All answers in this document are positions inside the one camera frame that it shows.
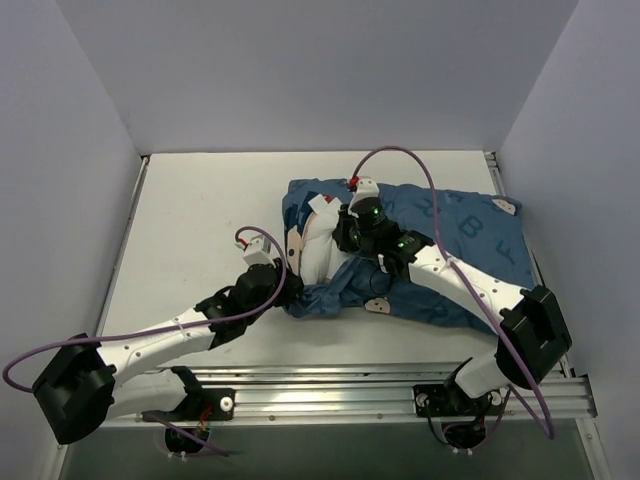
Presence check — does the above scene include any white pillow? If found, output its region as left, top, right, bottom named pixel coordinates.
left=299, top=194, right=349, bottom=286

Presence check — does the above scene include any blue cartoon print pillowcase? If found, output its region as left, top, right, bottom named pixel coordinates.
left=282, top=179, right=535, bottom=333

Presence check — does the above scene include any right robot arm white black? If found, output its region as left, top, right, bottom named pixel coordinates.
left=333, top=197, right=572, bottom=413

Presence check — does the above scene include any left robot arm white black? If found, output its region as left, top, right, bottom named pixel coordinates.
left=32, top=261, right=303, bottom=445

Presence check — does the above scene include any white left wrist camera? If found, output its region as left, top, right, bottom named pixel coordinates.
left=236, top=234, right=274, bottom=266

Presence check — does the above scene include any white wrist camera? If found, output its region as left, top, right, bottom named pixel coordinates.
left=236, top=234, right=274, bottom=266
left=347, top=176, right=379, bottom=203

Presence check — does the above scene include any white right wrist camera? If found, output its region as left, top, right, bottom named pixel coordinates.
left=347, top=176, right=379, bottom=203

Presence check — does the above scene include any aluminium front rail frame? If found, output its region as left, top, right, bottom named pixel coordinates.
left=87, top=362, right=599, bottom=426

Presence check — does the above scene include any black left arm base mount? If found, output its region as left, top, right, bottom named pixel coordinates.
left=142, top=388, right=236, bottom=423

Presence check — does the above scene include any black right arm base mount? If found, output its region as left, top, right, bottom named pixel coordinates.
left=413, top=383, right=503, bottom=418

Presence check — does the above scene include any aluminium left side rail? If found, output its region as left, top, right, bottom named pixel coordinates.
left=94, top=155, right=151, bottom=337

